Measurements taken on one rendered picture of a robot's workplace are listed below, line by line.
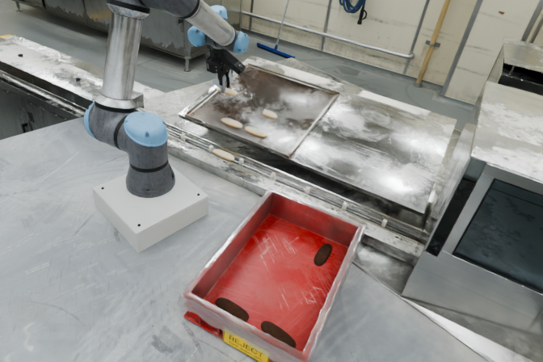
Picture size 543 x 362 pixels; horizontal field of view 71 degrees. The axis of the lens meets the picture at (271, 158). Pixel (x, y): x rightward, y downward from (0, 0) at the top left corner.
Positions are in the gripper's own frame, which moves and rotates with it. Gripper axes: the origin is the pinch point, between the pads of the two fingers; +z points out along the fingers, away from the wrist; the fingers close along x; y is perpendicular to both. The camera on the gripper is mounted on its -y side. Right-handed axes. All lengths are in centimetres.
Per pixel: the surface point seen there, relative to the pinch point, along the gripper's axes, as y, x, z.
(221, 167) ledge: -20.8, 39.3, 5.0
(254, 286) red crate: -54, 76, 3
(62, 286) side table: -11, 101, -2
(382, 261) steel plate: -84, 49, 9
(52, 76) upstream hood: 74, 29, -1
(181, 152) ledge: -2.9, 39.2, 5.0
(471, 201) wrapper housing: -96, 53, -30
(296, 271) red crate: -62, 66, 5
